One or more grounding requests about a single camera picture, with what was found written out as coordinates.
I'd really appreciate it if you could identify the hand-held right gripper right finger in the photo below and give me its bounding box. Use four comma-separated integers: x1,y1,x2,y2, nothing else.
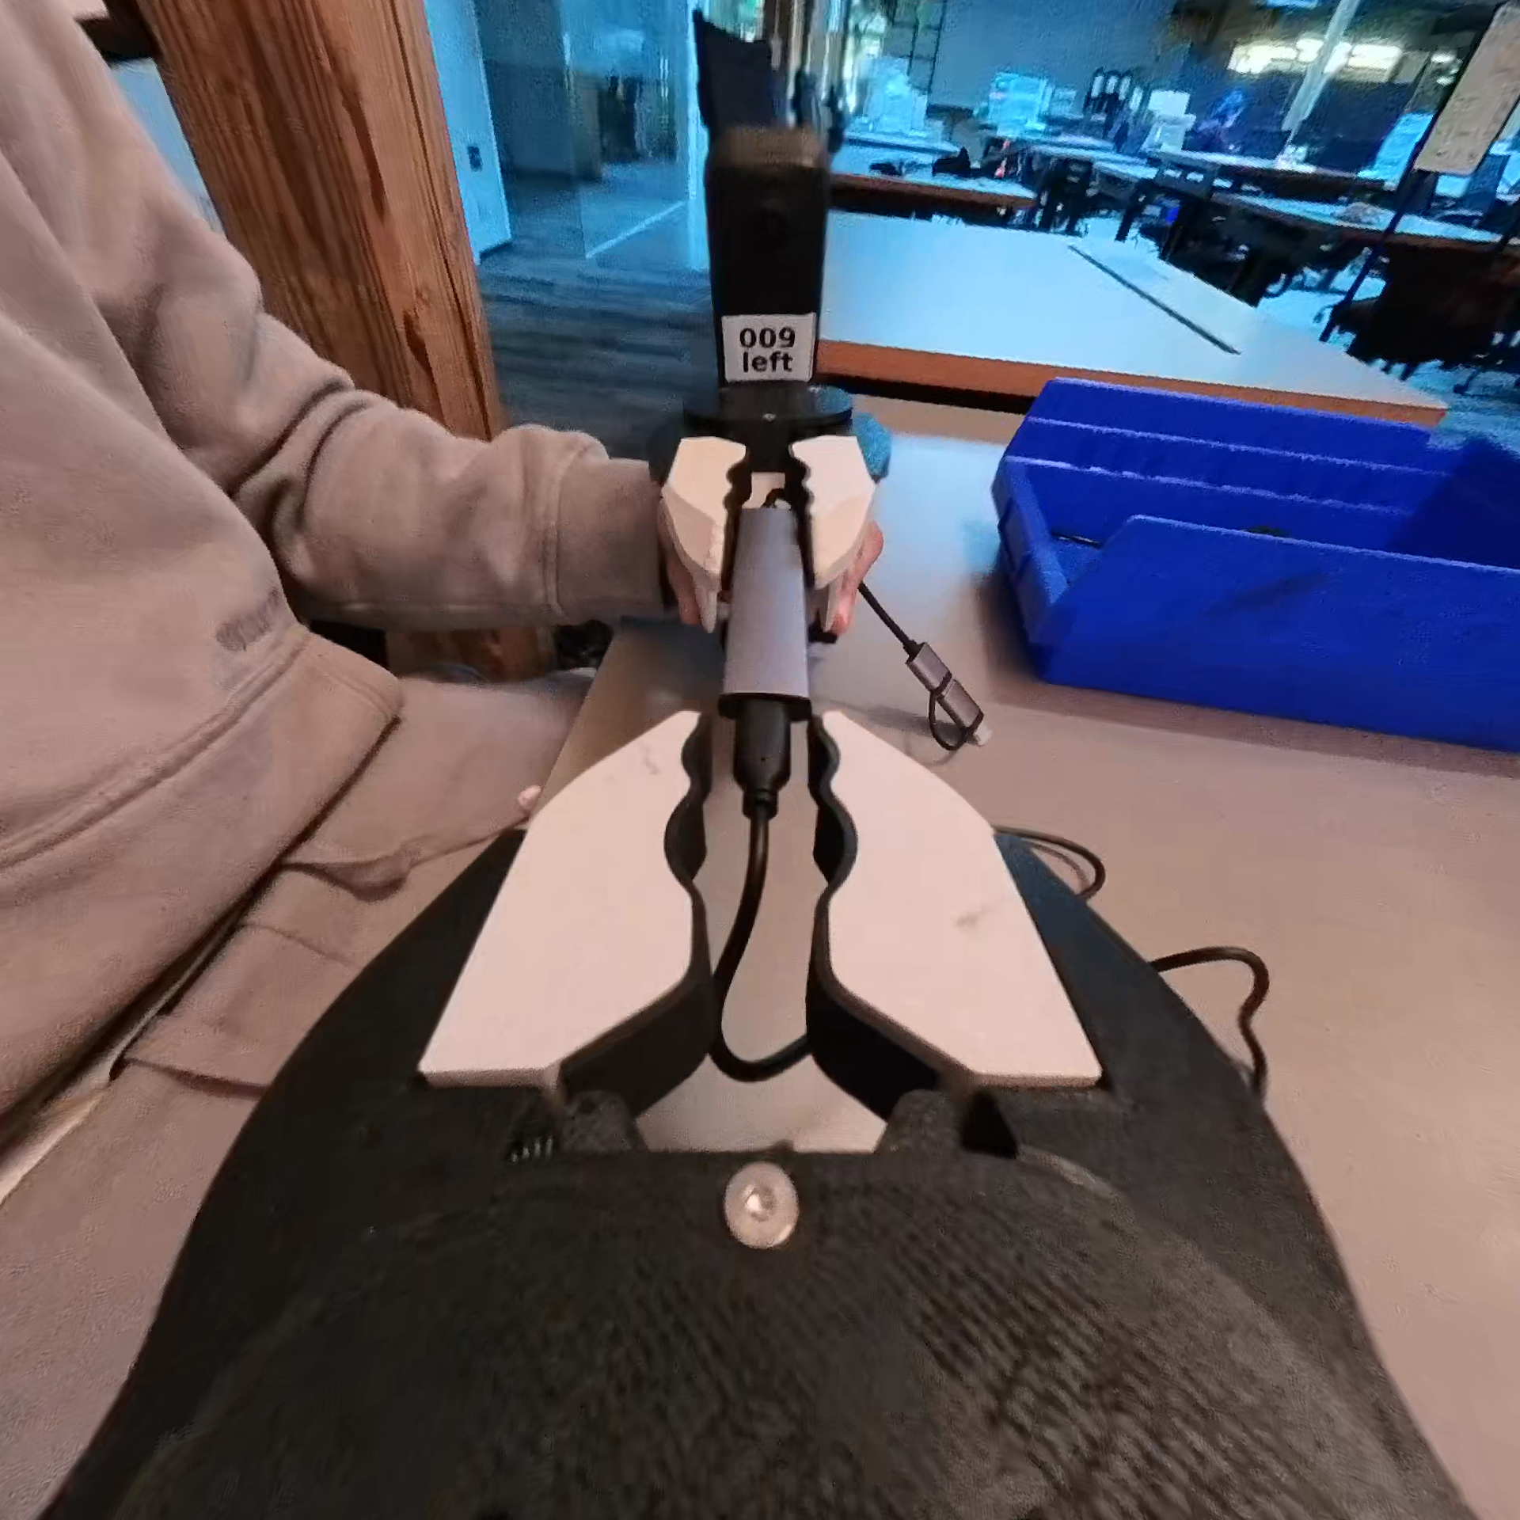
812,710,1104,1093

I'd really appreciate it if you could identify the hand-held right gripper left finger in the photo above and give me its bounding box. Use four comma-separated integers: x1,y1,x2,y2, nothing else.
421,710,717,1093

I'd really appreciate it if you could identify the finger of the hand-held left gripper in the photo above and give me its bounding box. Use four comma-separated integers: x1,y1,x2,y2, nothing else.
657,434,748,632
794,436,881,642

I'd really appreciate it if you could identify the thin black usb cable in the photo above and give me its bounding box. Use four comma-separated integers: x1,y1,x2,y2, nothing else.
711,697,1272,1093

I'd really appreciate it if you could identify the person's left hand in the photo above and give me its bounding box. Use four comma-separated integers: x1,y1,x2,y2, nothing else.
661,519,888,642

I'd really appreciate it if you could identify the dark blue office chair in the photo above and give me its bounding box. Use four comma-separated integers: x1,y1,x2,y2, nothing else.
692,9,792,131

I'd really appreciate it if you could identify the wood edged grey table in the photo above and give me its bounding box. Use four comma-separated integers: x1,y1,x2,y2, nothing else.
820,210,1450,429

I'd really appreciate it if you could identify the blue plastic bin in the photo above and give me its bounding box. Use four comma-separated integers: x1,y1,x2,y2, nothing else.
992,377,1520,753

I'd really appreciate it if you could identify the row of office desks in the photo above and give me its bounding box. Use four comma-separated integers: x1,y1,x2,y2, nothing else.
832,58,1520,370

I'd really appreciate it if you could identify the paper sign on easel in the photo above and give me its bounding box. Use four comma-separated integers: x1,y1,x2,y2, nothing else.
1324,0,1520,345

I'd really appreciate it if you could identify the wooden post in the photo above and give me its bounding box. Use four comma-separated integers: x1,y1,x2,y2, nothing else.
137,0,560,684

